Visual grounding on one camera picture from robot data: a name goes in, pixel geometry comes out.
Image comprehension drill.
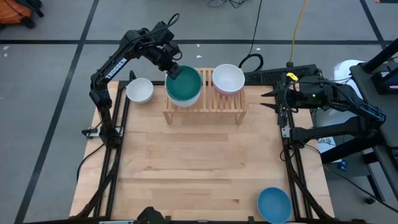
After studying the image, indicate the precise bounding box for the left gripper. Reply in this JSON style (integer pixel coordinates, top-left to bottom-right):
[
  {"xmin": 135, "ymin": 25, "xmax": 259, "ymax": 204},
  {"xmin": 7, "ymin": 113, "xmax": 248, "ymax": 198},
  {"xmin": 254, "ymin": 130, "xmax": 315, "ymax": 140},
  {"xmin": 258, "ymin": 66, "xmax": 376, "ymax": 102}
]
[{"xmin": 148, "ymin": 40, "xmax": 183, "ymax": 80}]

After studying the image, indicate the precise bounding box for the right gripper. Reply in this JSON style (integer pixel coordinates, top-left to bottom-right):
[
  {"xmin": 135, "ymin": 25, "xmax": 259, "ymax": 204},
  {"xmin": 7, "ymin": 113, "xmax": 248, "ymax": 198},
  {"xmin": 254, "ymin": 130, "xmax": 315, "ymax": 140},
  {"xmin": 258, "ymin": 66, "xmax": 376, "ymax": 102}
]
[{"xmin": 260, "ymin": 81, "xmax": 307, "ymax": 111}]

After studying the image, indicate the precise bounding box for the green ridged bowl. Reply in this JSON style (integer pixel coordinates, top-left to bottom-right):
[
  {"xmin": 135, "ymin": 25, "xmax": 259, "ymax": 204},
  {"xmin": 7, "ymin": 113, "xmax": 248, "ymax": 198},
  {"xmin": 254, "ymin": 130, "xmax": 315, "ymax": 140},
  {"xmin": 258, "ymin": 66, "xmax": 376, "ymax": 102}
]
[{"xmin": 165, "ymin": 65, "xmax": 203, "ymax": 101}]

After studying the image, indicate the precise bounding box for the white ridged bowl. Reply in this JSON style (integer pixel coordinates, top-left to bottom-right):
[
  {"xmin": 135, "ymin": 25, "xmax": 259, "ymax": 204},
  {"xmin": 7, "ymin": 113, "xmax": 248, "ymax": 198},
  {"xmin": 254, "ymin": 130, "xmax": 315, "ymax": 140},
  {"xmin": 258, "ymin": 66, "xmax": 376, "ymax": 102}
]
[
  {"xmin": 166, "ymin": 79, "xmax": 201, "ymax": 109},
  {"xmin": 165, "ymin": 76, "xmax": 202, "ymax": 106},
  {"xmin": 125, "ymin": 77, "xmax": 154, "ymax": 104},
  {"xmin": 165, "ymin": 73, "xmax": 203, "ymax": 104},
  {"xmin": 211, "ymin": 63, "xmax": 246, "ymax": 94}
]

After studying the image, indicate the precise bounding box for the blue ridged bowl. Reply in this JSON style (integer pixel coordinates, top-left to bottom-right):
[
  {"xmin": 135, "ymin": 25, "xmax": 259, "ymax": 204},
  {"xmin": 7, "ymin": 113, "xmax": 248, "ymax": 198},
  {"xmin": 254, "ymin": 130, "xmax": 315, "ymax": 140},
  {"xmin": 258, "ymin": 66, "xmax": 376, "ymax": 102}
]
[{"xmin": 257, "ymin": 186, "xmax": 293, "ymax": 224}]

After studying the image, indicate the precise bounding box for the wooden slatted shelf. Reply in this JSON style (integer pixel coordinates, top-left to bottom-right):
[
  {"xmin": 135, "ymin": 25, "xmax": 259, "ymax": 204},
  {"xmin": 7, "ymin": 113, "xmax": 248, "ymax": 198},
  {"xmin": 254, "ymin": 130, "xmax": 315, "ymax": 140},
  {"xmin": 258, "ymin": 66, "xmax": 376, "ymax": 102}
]
[{"xmin": 162, "ymin": 67, "xmax": 247, "ymax": 126}]

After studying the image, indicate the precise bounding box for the white printed bag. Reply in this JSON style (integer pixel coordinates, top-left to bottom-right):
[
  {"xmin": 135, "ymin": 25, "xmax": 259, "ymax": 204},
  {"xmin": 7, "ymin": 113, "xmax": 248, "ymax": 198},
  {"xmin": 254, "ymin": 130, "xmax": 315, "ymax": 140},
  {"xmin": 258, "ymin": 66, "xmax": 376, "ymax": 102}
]
[{"xmin": 312, "ymin": 107, "xmax": 346, "ymax": 154}]

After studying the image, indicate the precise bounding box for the white bucket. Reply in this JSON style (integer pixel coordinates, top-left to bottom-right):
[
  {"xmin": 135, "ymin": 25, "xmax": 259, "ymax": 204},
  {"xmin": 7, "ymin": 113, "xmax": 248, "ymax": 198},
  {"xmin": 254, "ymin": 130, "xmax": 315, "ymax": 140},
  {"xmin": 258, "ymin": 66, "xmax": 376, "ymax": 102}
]
[{"xmin": 333, "ymin": 59, "xmax": 364, "ymax": 82}]

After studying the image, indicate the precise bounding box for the dark grey cart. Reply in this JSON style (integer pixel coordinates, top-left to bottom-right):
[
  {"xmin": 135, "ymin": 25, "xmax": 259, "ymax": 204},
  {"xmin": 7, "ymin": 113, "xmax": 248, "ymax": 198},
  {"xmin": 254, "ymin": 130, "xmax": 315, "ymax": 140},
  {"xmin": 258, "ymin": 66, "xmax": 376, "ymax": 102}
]
[{"xmin": 320, "ymin": 46, "xmax": 398, "ymax": 203}]

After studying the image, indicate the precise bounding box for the orange bag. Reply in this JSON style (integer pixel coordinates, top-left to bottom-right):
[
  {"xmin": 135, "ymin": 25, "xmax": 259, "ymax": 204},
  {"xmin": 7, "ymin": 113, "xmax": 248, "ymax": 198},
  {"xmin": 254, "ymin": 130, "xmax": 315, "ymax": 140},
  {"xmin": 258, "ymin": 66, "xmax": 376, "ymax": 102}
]
[{"xmin": 0, "ymin": 0, "xmax": 34, "ymax": 26}]

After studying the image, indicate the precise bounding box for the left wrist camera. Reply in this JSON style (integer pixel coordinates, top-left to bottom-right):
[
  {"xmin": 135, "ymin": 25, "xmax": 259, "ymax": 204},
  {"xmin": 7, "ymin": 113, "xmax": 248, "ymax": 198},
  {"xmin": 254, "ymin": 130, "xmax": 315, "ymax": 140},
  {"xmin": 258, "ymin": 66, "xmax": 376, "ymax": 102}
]
[{"xmin": 164, "ymin": 40, "xmax": 183, "ymax": 62}]

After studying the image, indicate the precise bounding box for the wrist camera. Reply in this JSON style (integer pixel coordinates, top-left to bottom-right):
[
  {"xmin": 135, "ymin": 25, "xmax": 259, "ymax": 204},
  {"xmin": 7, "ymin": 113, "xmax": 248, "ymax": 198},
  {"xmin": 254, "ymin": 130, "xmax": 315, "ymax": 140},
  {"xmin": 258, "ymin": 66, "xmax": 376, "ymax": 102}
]
[
  {"xmin": 303, "ymin": 83, "xmax": 335, "ymax": 109},
  {"xmin": 164, "ymin": 40, "xmax": 183, "ymax": 62}
]

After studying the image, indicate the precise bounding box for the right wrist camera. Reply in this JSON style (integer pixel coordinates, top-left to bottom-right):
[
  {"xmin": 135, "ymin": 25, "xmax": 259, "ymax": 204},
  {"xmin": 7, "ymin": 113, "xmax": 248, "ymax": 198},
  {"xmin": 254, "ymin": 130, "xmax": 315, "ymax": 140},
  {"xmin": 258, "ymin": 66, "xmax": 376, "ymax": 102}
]
[{"xmin": 303, "ymin": 83, "xmax": 335, "ymax": 109}]

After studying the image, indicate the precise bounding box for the black hanging cable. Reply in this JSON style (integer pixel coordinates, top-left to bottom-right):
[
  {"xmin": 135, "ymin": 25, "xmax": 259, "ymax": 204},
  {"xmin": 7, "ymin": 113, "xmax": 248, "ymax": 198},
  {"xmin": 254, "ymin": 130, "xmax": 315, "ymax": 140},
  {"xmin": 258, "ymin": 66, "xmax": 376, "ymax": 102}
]
[{"xmin": 238, "ymin": 0, "xmax": 264, "ymax": 73}]

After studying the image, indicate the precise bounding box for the yellow hanging cable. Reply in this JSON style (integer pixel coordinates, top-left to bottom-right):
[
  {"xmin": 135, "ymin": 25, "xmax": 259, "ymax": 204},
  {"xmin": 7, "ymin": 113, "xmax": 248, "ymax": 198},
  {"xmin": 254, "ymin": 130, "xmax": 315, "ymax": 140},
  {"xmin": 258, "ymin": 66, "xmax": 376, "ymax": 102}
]
[{"xmin": 288, "ymin": 0, "xmax": 309, "ymax": 68}]

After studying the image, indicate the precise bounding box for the black floor cable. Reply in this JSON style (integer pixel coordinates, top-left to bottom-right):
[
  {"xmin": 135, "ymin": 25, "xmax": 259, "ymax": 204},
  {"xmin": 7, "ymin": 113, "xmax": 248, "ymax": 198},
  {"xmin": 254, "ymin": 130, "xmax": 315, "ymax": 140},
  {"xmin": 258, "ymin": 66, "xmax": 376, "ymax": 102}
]
[{"xmin": 207, "ymin": 0, "xmax": 249, "ymax": 9}]

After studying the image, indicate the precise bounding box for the black table frame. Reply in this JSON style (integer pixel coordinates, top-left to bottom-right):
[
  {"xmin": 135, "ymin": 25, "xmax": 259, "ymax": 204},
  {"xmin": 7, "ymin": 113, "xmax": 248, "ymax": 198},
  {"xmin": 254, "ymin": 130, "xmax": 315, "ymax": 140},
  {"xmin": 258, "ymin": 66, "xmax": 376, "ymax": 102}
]
[{"xmin": 72, "ymin": 70, "xmax": 335, "ymax": 224}]

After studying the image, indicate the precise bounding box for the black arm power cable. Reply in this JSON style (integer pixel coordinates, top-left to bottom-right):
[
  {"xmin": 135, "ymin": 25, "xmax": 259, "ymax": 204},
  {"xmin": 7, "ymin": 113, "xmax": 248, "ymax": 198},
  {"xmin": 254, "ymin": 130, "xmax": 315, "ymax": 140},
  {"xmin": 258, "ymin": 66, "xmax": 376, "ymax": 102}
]
[{"xmin": 76, "ymin": 143, "xmax": 106, "ymax": 184}]

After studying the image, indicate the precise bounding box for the black clamp mount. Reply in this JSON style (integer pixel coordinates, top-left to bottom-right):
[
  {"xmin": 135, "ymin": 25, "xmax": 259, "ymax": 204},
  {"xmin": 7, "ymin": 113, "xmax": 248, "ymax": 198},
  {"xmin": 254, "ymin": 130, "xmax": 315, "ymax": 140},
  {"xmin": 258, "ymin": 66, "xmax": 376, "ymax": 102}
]
[{"xmin": 133, "ymin": 206, "xmax": 170, "ymax": 224}]

